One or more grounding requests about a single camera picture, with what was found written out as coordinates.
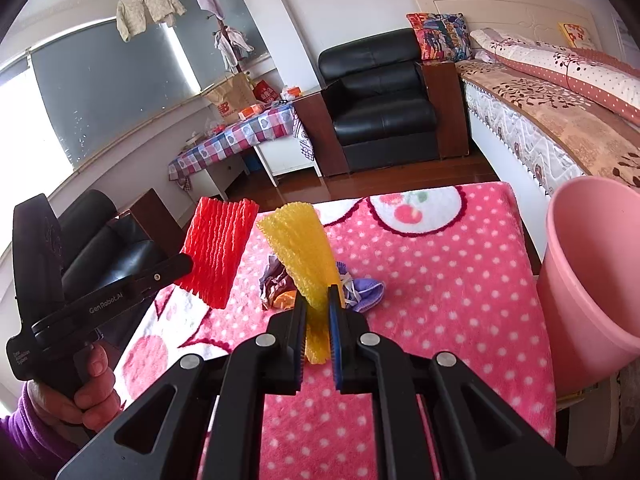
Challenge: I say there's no cream knitted sweater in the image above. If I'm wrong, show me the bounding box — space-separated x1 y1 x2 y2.
116 0 187 42

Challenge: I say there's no white side table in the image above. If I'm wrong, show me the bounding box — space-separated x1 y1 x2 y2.
254 140 317 187

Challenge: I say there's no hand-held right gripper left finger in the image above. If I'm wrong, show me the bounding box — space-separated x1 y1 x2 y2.
55 292 307 480

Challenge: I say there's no white bed frame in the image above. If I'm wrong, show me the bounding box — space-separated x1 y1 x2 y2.
467 120 551 276

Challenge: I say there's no cream bed headboard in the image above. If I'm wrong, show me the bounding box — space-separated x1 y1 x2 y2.
412 0 601 46

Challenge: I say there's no red foam net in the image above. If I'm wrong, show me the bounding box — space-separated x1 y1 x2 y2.
176 197 258 309

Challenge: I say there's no white garment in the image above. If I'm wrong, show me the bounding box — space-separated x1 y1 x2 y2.
215 27 255 72

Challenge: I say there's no pink plastic bucket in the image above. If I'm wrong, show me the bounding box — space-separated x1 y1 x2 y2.
537 176 640 396

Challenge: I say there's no black leather armchair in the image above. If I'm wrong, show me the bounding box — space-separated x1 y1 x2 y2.
57 188 183 311
292 28 471 177

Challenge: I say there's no pink polka dot blanket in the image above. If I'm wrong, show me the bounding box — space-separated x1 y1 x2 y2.
117 182 558 480

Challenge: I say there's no grey window blind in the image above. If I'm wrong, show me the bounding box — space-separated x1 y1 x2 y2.
30 22 196 166
175 0 268 96

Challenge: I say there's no brown paper bag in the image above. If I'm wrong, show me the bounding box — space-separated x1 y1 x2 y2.
205 72 256 123

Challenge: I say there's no purple crumpled wrapper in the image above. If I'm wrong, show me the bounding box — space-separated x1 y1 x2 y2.
335 261 386 314

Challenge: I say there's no person's left hand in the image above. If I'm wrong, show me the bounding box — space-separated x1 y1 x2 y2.
25 342 122 432

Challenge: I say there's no white floral quilt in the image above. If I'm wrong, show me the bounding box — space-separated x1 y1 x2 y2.
470 27 640 126

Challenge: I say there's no crumpled orange foil wrapper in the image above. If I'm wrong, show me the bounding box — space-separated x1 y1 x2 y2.
259 255 301 311

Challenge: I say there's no wooden coat rack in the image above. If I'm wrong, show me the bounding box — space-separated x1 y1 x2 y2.
212 10 248 78

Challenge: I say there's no yellow cushion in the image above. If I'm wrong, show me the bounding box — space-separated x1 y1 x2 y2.
558 22 598 51

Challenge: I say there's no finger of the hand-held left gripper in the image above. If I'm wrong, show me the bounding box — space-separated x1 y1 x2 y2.
117 254 194 297

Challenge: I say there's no checkered cloth side table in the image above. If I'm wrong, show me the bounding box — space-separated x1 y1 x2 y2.
167 107 316 186

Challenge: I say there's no colourful printed cushion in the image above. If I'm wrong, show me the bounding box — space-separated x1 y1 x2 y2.
406 11 473 61

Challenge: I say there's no yellow foam net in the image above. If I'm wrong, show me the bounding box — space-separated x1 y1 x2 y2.
256 202 346 365

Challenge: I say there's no person's left forearm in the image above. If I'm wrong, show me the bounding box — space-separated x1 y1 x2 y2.
0 382 66 466

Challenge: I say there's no red gift bag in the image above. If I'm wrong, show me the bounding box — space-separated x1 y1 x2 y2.
252 80 278 106

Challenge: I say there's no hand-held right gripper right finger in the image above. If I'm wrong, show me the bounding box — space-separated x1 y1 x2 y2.
326 284 581 480

